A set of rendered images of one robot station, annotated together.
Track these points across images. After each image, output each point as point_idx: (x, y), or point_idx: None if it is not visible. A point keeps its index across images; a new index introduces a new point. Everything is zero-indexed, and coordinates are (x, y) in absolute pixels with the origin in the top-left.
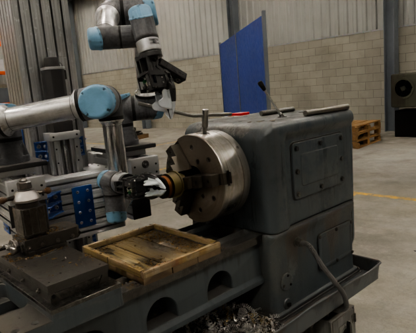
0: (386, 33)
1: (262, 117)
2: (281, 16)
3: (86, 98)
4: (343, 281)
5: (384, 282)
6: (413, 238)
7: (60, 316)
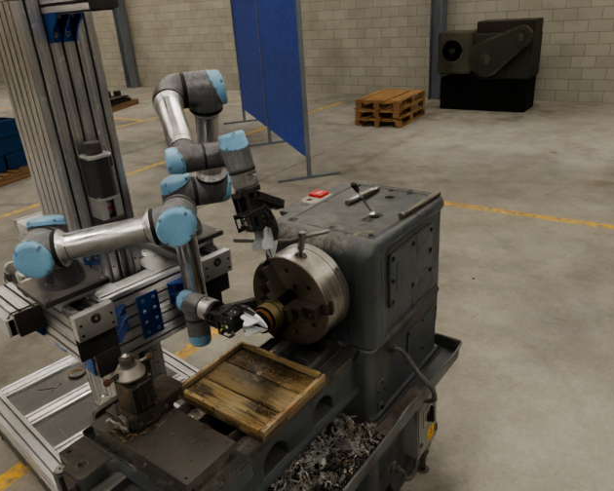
0: None
1: (351, 211)
2: None
3: (165, 227)
4: (426, 366)
5: (446, 321)
6: (470, 262)
7: None
